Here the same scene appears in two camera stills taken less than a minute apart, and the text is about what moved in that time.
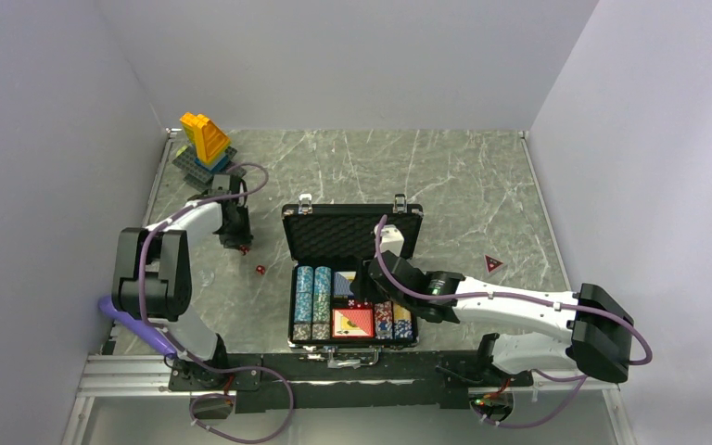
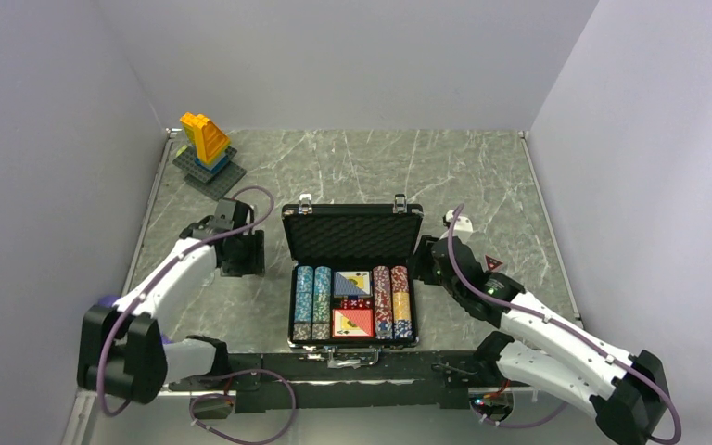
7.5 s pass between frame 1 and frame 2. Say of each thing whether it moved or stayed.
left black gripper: moved
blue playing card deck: stayed
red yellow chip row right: stayed
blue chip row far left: stayed
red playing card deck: stayed
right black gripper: moved
